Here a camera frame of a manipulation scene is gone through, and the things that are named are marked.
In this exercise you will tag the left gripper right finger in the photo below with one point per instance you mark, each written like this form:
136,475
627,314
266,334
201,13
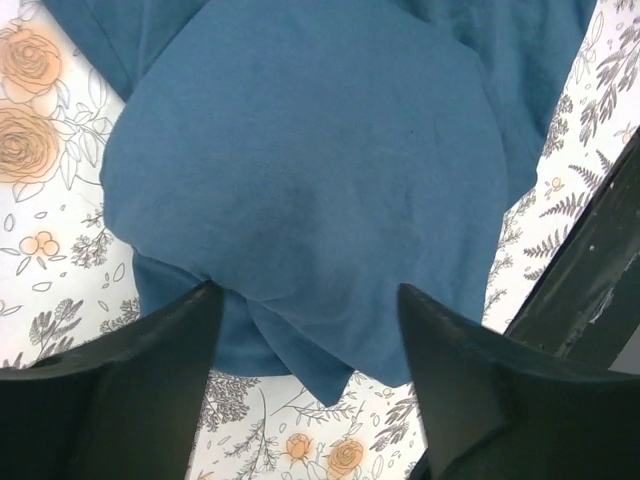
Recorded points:
494,408

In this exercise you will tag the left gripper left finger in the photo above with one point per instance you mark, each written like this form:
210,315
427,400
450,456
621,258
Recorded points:
123,406

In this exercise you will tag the black wire dish rack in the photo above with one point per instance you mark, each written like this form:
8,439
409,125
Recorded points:
585,307

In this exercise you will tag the teal blue t shirt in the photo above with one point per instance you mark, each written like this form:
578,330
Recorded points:
311,156

